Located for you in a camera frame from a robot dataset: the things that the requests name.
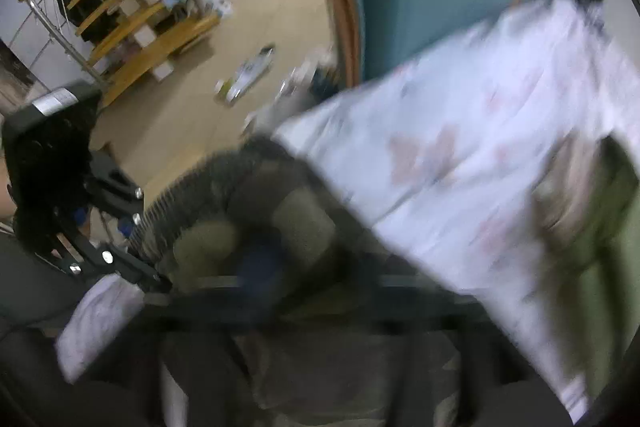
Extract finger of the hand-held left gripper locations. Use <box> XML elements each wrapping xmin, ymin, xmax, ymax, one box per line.
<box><xmin>85</xmin><ymin>152</ymin><xmax>143</xmax><ymax>228</ymax></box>
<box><xmin>50</xmin><ymin>232</ymin><xmax>173</xmax><ymax>293</ymax></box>

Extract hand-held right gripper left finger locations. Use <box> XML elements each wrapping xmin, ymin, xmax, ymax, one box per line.
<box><xmin>160</xmin><ymin>247</ymin><xmax>288</xmax><ymax>427</ymax></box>

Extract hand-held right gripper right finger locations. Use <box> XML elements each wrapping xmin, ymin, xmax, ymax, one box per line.
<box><xmin>380</xmin><ymin>279</ymin><xmax>488</xmax><ymax>427</ymax></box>

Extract camouflage pants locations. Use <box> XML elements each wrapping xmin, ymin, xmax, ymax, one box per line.
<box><xmin>127</xmin><ymin>134</ymin><xmax>501</xmax><ymax>427</ymax></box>

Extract metal stair railing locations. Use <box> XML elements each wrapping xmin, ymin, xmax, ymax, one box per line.
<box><xmin>25</xmin><ymin>0</ymin><xmax>108</xmax><ymax>88</ymax></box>

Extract wooden staircase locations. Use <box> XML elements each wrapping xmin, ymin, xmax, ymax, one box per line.
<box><xmin>17</xmin><ymin>0</ymin><xmax>223</xmax><ymax>108</ymax></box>

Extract white printed box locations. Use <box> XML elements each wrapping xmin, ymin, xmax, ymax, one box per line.
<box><xmin>214</xmin><ymin>44</ymin><xmax>277</xmax><ymax>105</ymax></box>

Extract olive green folded garment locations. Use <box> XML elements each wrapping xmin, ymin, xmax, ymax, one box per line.
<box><xmin>575</xmin><ymin>139</ymin><xmax>640</xmax><ymax>400</ymax></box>

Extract white plastic bag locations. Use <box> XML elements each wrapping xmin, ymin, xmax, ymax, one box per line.
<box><xmin>200</xmin><ymin>0</ymin><xmax>234</xmax><ymax>22</ymax></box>

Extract white floral bed sheet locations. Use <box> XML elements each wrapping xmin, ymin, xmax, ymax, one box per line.
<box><xmin>55</xmin><ymin>0</ymin><xmax>640</xmax><ymax>423</ymax></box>

